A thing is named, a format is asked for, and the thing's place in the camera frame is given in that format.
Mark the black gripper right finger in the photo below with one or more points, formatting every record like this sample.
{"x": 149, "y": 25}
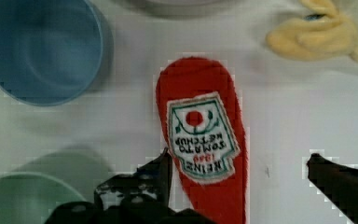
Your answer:
{"x": 339, "y": 183}

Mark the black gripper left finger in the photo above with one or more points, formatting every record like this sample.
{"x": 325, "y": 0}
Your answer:
{"x": 139, "y": 198}

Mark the red plush ketchup bottle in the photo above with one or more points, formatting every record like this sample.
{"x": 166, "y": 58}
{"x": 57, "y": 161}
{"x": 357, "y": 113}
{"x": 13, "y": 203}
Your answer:
{"x": 202, "y": 125}

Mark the green metal cup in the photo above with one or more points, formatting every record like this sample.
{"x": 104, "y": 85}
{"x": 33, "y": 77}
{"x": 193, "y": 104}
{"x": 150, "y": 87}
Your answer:
{"x": 29, "y": 194}

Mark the plush peeled banana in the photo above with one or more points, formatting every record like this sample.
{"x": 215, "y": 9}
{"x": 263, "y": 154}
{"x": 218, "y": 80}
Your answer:
{"x": 330, "y": 30}

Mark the blue bowl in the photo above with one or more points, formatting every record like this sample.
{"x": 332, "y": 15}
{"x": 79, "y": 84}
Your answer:
{"x": 52, "y": 51}

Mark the lavender oval plate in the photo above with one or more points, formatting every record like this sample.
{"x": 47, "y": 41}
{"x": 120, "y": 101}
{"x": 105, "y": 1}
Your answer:
{"x": 177, "y": 8}

